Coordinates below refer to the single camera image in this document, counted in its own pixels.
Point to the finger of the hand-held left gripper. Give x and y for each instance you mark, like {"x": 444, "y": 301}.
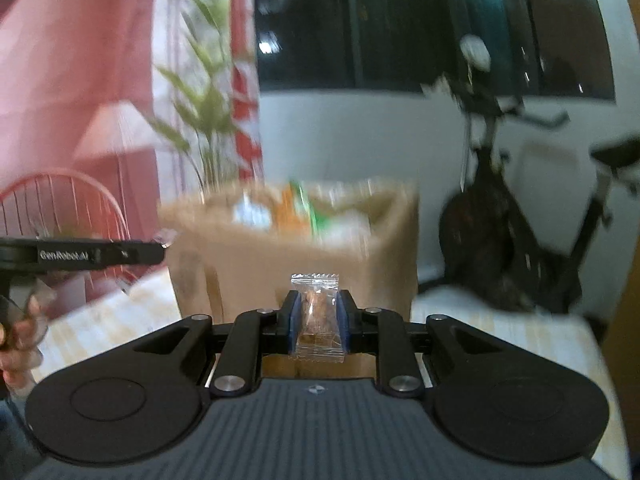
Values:
{"x": 145, "y": 254}

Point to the dark window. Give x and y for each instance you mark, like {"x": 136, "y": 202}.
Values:
{"x": 375, "y": 25}

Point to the clear brown snack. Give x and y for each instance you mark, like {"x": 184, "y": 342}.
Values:
{"x": 317, "y": 320}

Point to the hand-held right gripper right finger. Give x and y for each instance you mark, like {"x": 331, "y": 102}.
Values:
{"x": 344, "y": 322}

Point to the yellow checkered tablecloth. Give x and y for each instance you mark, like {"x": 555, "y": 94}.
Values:
{"x": 500, "y": 325}

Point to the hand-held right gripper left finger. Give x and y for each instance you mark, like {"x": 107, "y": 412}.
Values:
{"x": 292, "y": 322}

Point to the white plastic bag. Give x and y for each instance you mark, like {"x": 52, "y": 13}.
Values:
{"x": 476, "y": 52}

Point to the orange snack packet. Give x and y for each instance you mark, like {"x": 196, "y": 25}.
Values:
{"x": 290, "y": 210}

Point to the pink bamboo print curtain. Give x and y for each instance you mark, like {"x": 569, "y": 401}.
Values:
{"x": 75, "y": 60}

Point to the black exercise bike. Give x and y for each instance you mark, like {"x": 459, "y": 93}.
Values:
{"x": 490, "y": 240}

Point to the crumpled white plastic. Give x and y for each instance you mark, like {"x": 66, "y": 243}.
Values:
{"x": 435, "y": 86}

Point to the person's left hand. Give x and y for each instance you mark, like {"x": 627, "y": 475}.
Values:
{"x": 20, "y": 342}

